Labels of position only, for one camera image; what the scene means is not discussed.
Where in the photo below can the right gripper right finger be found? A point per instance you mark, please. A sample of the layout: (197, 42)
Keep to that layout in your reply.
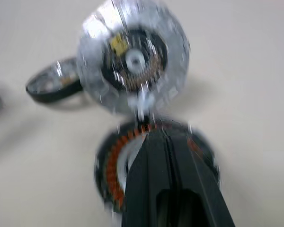
(198, 189)

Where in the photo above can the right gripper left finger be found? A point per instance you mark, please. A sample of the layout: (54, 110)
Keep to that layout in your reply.
(151, 189)

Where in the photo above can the silver round motor lid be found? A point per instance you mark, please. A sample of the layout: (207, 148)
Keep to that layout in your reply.
(92, 71)

